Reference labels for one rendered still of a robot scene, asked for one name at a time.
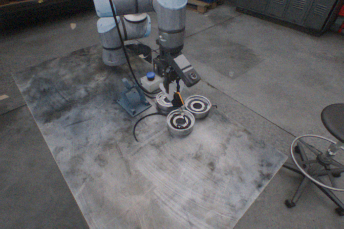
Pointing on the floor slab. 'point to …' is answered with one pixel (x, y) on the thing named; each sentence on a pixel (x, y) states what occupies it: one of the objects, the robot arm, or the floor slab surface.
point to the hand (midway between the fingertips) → (175, 96)
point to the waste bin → (138, 49)
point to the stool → (337, 126)
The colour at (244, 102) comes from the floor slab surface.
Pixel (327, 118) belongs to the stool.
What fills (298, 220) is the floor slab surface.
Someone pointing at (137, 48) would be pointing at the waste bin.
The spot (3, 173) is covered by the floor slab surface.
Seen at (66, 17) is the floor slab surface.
